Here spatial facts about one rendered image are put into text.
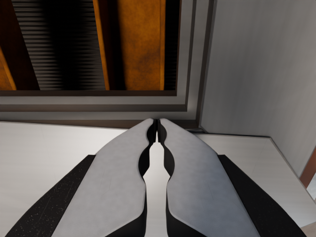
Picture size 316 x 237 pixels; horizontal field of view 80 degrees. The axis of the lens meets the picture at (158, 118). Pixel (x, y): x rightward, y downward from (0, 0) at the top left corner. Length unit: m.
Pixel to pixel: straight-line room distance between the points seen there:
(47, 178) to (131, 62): 0.19
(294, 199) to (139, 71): 0.24
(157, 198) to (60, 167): 0.09
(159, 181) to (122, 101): 0.07
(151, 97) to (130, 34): 0.15
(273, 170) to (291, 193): 0.04
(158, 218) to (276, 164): 0.12
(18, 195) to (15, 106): 0.08
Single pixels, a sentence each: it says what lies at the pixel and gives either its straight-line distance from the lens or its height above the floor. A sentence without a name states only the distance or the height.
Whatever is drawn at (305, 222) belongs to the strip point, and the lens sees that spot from 0.26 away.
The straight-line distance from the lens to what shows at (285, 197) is 0.22.
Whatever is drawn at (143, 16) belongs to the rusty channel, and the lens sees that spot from 0.29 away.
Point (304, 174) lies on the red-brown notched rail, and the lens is 0.26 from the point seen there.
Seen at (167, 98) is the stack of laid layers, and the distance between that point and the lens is 0.15.
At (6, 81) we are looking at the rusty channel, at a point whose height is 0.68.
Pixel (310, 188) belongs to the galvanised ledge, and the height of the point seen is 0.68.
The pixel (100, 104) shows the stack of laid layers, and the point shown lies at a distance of 0.16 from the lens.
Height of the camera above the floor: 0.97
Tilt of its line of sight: 60 degrees down
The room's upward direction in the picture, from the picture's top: 180 degrees clockwise
